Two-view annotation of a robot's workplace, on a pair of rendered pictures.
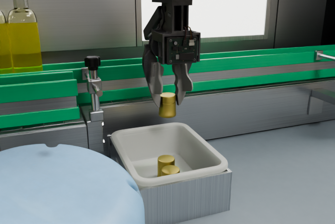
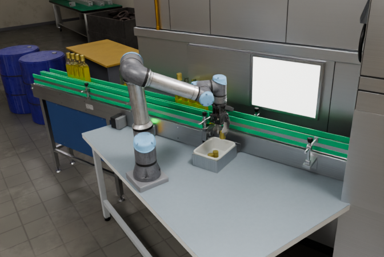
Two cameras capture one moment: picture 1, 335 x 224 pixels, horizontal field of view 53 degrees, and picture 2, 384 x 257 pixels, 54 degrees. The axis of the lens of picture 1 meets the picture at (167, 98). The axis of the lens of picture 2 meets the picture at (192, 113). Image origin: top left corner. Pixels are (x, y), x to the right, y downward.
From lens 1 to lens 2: 1.83 m
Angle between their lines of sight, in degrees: 53
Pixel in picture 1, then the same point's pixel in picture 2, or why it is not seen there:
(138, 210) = (148, 144)
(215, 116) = (258, 147)
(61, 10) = not seen: hidden behind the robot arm
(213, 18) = (286, 103)
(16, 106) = (187, 119)
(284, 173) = (251, 176)
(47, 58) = not seen: hidden behind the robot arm
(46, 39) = not seen: hidden behind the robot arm
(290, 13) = (339, 111)
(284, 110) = (294, 159)
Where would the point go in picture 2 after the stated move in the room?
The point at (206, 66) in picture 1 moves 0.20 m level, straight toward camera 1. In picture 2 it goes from (256, 125) to (227, 134)
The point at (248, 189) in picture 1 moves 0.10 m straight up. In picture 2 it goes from (232, 173) to (232, 157)
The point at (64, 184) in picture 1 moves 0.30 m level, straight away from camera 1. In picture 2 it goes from (144, 138) to (180, 117)
